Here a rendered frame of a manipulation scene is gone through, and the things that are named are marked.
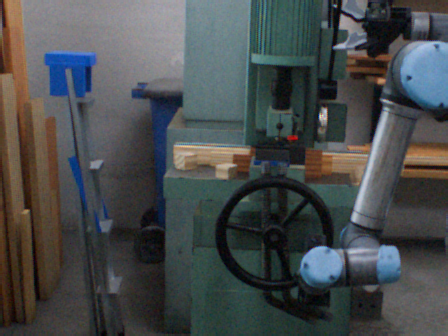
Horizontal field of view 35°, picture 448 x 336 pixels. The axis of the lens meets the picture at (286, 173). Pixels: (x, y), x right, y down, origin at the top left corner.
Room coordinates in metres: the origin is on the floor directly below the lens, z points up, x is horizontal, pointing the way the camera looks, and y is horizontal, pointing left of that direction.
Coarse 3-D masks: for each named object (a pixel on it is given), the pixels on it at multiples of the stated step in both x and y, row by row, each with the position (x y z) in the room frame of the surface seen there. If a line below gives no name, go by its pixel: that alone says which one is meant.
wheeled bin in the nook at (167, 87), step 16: (160, 80) 3.90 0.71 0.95; (176, 80) 3.86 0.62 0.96; (144, 96) 3.64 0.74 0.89; (160, 96) 3.59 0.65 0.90; (176, 96) 3.60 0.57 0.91; (160, 112) 3.63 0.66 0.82; (176, 112) 3.64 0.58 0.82; (160, 128) 3.64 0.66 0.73; (160, 144) 3.64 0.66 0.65; (160, 160) 3.65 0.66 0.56; (160, 176) 3.66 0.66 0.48; (160, 192) 3.66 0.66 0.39; (160, 208) 3.67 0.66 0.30; (144, 224) 4.02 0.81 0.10; (160, 224) 3.68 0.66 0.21; (144, 240) 3.64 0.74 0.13; (160, 240) 3.65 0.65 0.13; (144, 256) 3.63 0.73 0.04; (160, 256) 3.64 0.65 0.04
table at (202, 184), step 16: (176, 176) 1.84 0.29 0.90; (192, 176) 1.85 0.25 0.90; (208, 176) 1.86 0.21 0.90; (240, 176) 1.88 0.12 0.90; (336, 176) 1.95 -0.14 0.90; (176, 192) 1.84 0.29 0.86; (192, 192) 1.84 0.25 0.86; (208, 192) 1.84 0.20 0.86; (224, 192) 1.84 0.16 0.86; (320, 192) 1.84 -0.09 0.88; (336, 192) 1.84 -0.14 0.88; (352, 192) 1.84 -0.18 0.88; (240, 208) 1.75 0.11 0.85; (256, 208) 1.75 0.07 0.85; (272, 208) 1.75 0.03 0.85; (288, 208) 1.75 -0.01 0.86; (304, 208) 1.75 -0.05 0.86
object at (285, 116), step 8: (272, 112) 1.96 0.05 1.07; (280, 112) 1.96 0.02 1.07; (288, 112) 1.97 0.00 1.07; (272, 120) 1.96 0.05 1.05; (280, 120) 1.96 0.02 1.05; (288, 120) 1.96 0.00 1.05; (272, 128) 1.96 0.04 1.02; (288, 128) 1.96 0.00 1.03; (272, 136) 1.96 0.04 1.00; (280, 136) 1.96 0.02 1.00
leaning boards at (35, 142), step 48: (0, 0) 3.40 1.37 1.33; (0, 48) 3.25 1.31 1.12; (0, 96) 2.82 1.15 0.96; (0, 144) 2.82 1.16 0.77; (48, 144) 3.39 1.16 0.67; (0, 192) 2.80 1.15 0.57; (48, 192) 3.22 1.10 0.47; (0, 240) 2.77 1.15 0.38; (48, 240) 3.16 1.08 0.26; (0, 288) 2.81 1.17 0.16; (48, 288) 3.09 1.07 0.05
